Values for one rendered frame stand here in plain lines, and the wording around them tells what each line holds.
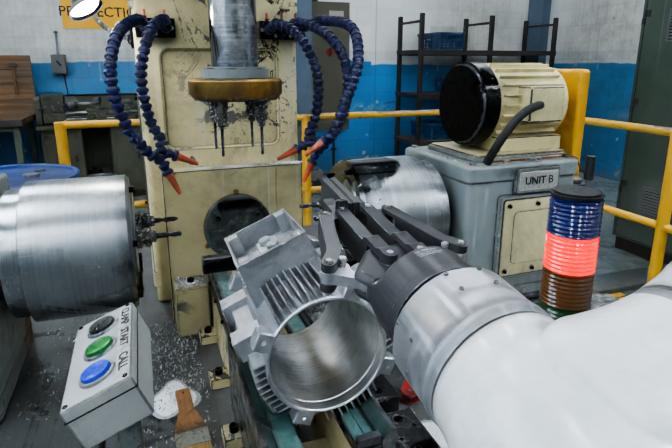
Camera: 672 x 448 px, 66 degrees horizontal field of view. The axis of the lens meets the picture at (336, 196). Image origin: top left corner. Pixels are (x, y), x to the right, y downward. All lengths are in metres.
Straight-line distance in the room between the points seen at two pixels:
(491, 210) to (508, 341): 0.87
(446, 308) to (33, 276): 0.75
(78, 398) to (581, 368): 0.45
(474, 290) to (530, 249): 0.91
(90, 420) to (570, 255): 0.54
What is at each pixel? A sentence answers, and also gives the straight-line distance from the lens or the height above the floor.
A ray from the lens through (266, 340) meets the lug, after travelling 0.64.
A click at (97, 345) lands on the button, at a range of 0.63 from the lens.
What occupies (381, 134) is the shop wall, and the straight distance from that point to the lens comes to 6.80.
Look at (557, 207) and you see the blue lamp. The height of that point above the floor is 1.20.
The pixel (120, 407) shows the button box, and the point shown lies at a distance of 0.57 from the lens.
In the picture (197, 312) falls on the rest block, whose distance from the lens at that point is 1.16.
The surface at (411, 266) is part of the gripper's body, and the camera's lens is 0.35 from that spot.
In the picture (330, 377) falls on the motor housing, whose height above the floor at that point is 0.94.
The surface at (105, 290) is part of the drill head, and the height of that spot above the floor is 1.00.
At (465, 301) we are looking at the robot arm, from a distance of 0.31.
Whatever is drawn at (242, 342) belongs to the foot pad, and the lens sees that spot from 0.67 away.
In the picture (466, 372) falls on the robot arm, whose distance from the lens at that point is 0.28.
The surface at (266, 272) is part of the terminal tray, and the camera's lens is 0.69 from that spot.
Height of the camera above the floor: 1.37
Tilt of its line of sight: 14 degrees down
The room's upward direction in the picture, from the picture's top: straight up
